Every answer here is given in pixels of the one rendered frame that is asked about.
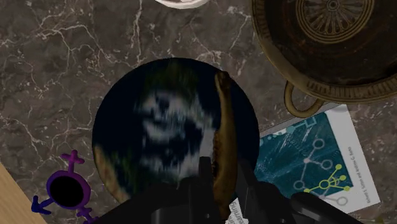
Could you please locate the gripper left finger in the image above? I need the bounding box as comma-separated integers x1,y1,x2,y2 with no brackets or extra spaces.
93,156,218,224

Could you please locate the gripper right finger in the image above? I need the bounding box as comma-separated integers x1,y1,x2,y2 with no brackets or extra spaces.
237,160,364,224

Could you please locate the brown overripe banana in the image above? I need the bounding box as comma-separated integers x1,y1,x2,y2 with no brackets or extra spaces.
211,70,240,220

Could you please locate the teal and white book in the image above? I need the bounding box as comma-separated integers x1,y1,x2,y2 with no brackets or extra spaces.
225,104,381,224

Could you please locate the round dark earth-print plate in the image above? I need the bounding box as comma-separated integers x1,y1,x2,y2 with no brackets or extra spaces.
92,57,261,206

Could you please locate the purple figure toy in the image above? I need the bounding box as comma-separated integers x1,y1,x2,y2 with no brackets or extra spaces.
31,150,101,224

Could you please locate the white bowl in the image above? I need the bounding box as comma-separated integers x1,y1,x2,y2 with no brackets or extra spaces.
154,0,212,10

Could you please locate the dark bronze bowl with handle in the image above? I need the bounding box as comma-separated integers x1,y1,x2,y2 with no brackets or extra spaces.
250,0,397,119

